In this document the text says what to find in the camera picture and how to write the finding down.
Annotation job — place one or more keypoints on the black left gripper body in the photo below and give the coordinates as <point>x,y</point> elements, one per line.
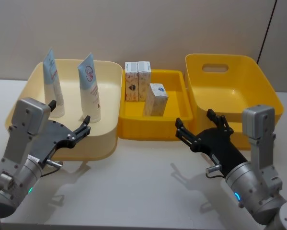
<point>54,136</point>

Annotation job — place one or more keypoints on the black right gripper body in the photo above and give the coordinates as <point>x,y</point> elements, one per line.
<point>217,148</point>

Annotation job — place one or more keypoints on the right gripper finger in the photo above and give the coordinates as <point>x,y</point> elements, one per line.
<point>186,136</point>
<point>221,122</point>

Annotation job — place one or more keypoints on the white blue squeeze tube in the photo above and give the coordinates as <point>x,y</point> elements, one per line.
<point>52,81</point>

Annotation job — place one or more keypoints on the white blue tube red circle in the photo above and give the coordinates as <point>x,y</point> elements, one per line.
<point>90,95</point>

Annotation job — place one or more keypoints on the shallow yellow plastic tray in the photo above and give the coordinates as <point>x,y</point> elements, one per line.
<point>174,95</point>

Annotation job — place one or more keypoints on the patterned carton with blue mark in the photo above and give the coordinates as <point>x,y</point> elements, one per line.
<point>155,100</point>

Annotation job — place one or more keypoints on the cream plastic bin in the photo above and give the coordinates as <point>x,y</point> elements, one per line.
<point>107,79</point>

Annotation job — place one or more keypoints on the tall patterned white carton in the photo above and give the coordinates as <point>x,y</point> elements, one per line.
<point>143,79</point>
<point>131,81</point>

